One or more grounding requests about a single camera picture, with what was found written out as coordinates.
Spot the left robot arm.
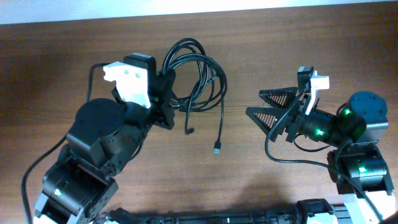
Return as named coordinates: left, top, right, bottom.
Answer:
left=33, top=70, right=176, bottom=223

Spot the left camera black cable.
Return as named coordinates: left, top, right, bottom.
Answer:
left=21, top=62, right=109, bottom=224

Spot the black USB cable long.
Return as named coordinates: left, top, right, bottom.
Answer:
left=159, top=37, right=228, bottom=156

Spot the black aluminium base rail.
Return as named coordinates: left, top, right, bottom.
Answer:
left=93, top=198, right=353, bottom=224

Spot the right camera black cable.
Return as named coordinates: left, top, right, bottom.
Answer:
left=264, top=90, right=385, bottom=223

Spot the camera black cable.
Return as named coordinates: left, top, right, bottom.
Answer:
left=264, top=90, right=385, bottom=223
left=21, top=62, right=109, bottom=224

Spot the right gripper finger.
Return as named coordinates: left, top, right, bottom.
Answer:
left=246, top=107, right=287, bottom=135
left=259, top=87, right=299, bottom=108

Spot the black USB cable short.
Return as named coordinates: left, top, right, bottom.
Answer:
left=171, top=68, right=218, bottom=135

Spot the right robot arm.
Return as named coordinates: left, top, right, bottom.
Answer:
left=246, top=87, right=395, bottom=223

